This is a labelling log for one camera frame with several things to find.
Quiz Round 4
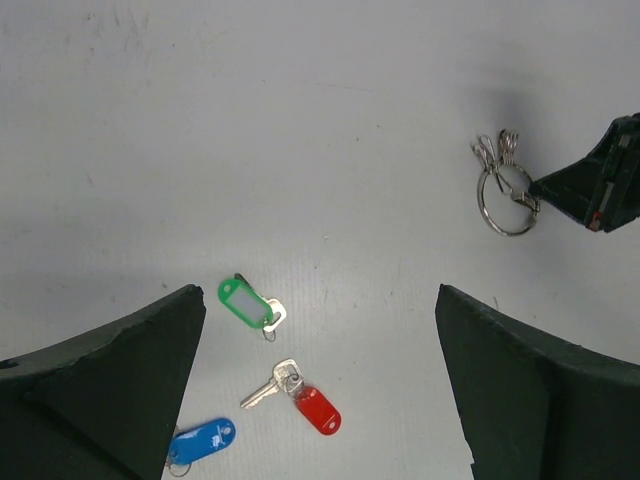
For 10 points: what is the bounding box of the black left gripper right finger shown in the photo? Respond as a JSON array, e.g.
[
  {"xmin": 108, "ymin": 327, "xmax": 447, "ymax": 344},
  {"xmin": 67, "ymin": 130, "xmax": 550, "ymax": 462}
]
[{"xmin": 435, "ymin": 285, "xmax": 639, "ymax": 479}]

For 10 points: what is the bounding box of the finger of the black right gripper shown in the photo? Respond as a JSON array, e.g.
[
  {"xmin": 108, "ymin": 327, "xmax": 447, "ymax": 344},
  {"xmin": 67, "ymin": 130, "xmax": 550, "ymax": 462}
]
[{"xmin": 529, "ymin": 113, "xmax": 639, "ymax": 233}]

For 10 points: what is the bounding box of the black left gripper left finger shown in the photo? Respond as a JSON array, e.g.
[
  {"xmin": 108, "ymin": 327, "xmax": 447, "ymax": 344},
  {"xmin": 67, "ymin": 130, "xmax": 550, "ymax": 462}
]
[{"xmin": 1, "ymin": 285, "xmax": 206, "ymax": 479}]

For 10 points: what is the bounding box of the metal keyring with clips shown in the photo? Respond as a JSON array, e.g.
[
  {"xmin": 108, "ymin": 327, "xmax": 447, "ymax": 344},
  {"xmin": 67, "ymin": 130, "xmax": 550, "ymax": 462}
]
[{"xmin": 470, "ymin": 129, "xmax": 540, "ymax": 238}]

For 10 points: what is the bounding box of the key with blue tag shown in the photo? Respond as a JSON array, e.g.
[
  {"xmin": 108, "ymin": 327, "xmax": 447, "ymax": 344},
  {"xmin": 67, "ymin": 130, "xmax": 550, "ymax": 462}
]
[{"xmin": 165, "ymin": 417, "xmax": 237, "ymax": 478}]

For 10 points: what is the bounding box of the key with red tag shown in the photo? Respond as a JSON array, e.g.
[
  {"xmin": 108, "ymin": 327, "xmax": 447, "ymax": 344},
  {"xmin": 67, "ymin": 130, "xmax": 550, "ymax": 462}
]
[{"xmin": 240, "ymin": 358, "xmax": 342, "ymax": 436}]

